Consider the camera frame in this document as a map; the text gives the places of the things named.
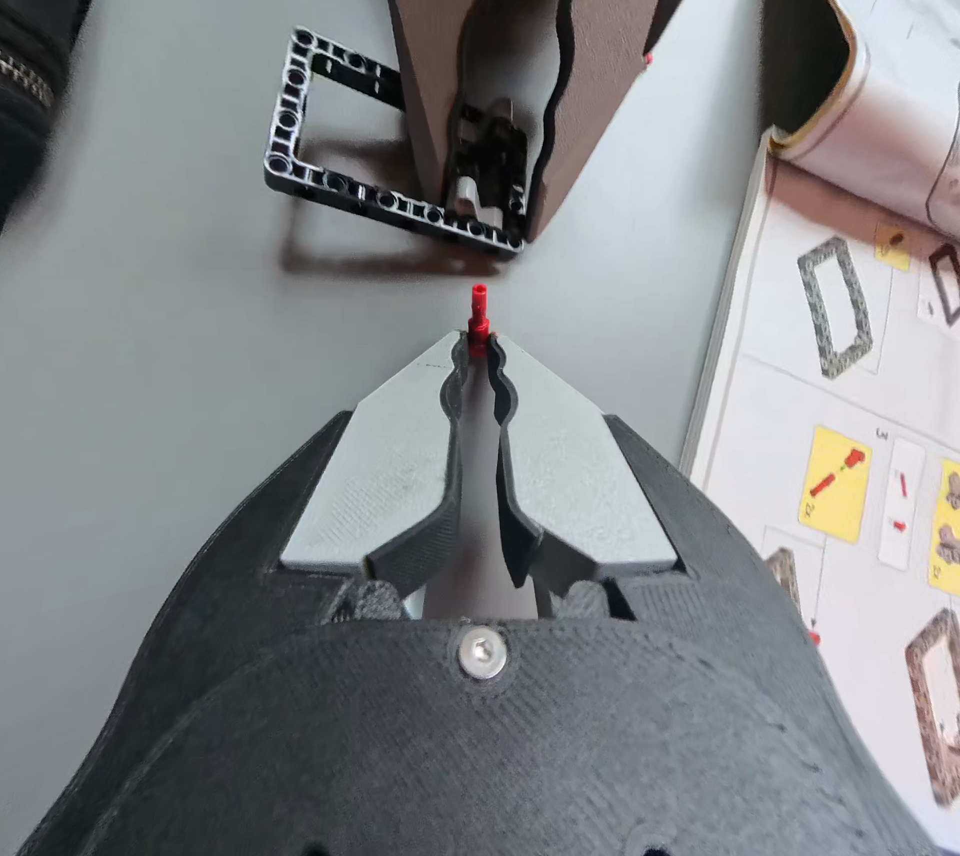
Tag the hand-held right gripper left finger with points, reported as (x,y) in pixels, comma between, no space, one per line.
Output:
(375,481)

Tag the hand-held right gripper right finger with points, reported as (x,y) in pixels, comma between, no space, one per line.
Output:
(585,481)

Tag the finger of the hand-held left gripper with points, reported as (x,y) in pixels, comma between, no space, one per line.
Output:
(431,8)
(607,45)

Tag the short red lego connector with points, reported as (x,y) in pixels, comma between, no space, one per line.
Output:
(478,332)

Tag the black lego frame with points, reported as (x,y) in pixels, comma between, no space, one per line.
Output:
(289,120)

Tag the grey lego connector assembly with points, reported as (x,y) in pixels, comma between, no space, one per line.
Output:
(466,193)

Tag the lego instruction booklet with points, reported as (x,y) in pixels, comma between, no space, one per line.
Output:
(840,383)

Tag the person's black jacket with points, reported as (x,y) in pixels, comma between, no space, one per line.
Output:
(30,45)

